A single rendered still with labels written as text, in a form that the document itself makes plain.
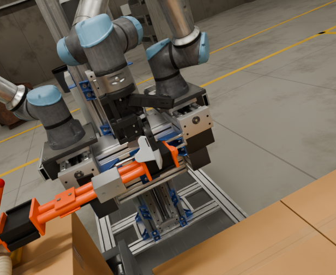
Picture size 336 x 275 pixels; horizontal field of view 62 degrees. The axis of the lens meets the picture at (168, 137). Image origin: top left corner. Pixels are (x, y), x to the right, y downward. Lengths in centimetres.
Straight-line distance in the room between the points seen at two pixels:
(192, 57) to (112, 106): 57
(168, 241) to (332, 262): 92
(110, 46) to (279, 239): 89
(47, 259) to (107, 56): 53
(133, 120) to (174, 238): 118
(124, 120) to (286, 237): 77
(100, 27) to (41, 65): 1152
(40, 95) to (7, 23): 1104
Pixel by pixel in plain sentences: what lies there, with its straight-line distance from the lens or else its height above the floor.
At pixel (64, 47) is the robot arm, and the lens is 78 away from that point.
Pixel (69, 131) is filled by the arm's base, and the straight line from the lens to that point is 116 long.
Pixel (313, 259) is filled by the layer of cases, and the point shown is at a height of 54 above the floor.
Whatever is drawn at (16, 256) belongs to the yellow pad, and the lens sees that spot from 89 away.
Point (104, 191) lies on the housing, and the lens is 69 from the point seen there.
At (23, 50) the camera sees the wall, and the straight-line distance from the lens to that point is 1211.
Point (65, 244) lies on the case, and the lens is 84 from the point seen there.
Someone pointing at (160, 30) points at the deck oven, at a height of 76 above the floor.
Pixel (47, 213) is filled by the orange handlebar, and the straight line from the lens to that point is 72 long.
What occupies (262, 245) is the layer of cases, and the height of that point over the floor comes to 54.
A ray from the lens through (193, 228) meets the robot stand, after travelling 174.
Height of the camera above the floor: 143
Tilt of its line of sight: 26 degrees down
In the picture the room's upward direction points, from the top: 20 degrees counter-clockwise
